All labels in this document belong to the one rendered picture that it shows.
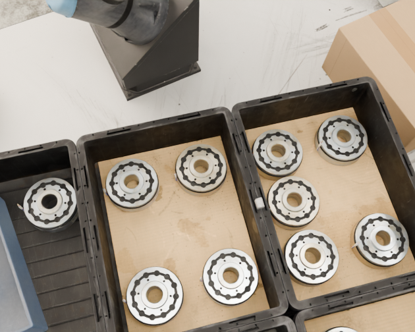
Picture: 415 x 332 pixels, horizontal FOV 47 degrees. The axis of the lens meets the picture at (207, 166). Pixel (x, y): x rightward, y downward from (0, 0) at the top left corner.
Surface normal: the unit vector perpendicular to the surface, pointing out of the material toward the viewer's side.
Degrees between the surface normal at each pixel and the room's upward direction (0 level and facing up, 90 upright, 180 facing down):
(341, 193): 0
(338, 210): 0
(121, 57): 44
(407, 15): 0
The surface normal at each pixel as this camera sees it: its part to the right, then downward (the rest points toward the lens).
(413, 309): 0.03, -0.37
